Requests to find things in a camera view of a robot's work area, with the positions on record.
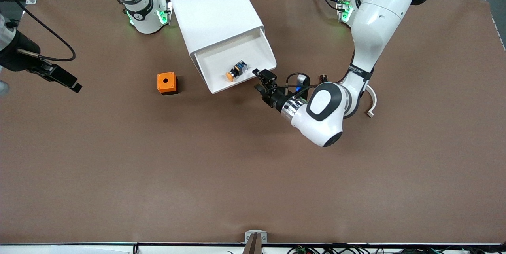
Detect white drawer cabinet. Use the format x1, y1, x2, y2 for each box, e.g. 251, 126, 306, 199
166, 0, 265, 64

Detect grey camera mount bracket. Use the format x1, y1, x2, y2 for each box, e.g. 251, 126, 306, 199
242, 230, 268, 254

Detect orange mushroom push button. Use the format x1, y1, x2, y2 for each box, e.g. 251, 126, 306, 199
226, 60, 248, 83

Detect white curved plastic arc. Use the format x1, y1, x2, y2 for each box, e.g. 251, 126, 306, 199
364, 84, 378, 118

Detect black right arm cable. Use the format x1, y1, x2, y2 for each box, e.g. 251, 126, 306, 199
3, 0, 77, 62

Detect orange box with hole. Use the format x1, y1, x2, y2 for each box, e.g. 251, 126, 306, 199
157, 72, 179, 96

